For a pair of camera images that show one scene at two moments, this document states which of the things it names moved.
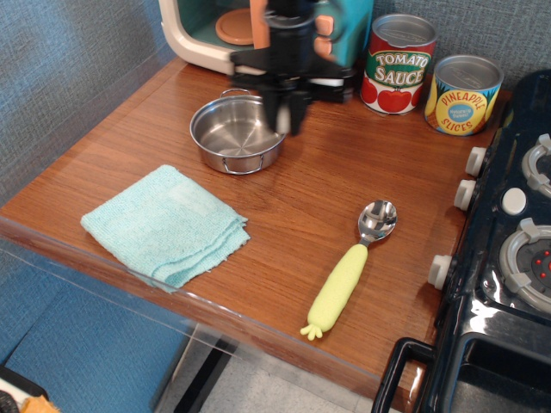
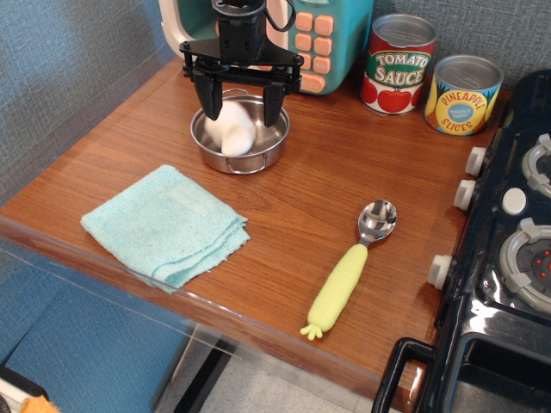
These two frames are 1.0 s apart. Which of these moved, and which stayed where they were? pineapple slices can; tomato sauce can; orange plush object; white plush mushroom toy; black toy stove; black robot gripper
Moved: black robot gripper; white plush mushroom toy
Stayed: orange plush object; tomato sauce can; pineapple slices can; black toy stove
